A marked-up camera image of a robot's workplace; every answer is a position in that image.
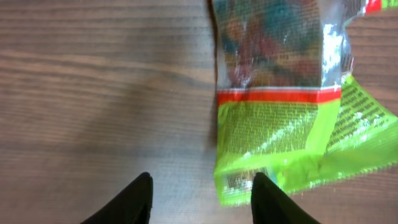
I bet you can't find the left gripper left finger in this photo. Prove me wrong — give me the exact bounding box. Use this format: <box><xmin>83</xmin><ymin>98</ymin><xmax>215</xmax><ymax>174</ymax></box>
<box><xmin>82</xmin><ymin>172</ymin><xmax>153</xmax><ymax>224</ymax></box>

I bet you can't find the green gummy candy bag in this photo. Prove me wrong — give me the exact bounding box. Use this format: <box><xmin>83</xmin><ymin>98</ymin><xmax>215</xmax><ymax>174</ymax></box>
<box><xmin>211</xmin><ymin>0</ymin><xmax>397</xmax><ymax>206</ymax></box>

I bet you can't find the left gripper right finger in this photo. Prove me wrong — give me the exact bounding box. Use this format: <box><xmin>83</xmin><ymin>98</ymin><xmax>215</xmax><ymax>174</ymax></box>
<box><xmin>251</xmin><ymin>172</ymin><xmax>320</xmax><ymax>224</ymax></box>

